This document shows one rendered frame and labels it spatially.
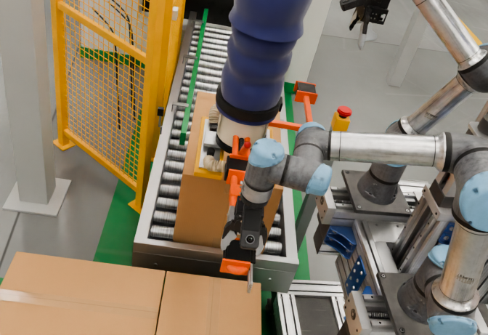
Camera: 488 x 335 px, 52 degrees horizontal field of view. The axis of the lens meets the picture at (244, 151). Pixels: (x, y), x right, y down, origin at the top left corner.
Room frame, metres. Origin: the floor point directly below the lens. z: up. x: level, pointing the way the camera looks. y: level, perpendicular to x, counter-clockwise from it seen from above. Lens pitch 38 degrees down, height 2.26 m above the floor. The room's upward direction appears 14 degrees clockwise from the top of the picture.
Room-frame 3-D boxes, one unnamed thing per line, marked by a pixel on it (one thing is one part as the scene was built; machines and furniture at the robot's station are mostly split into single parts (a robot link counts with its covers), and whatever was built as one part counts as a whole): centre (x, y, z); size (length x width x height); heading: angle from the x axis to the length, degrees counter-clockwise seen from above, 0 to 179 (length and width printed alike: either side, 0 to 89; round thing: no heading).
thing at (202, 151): (1.48, 0.12, 1.10); 0.34 x 0.10 x 0.05; 8
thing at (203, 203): (1.76, 0.05, 0.75); 0.60 x 0.40 x 0.40; 7
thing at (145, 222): (2.51, 0.49, 0.50); 2.31 x 0.05 x 0.19; 7
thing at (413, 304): (1.02, -0.64, 1.09); 0.15 x 0.15 x 0.10
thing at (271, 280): (1.39, 0.01, 0.48); 0.70 x 0.03 x 0.15; 97
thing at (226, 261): (0.89, -0.04, 1.20); 0.08 x 0.07 x 0.05; 8
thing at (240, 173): (1.24, 0.00, 1.20); 0.10 x 0.08 x 0.06; 98
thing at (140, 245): (1.39, 0.01, 0.58); 0.70 x 0.03 x 0.06; 97
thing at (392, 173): (1.51, -0.53, 1.20); 0.13 x 0.12 x 0.14; 163
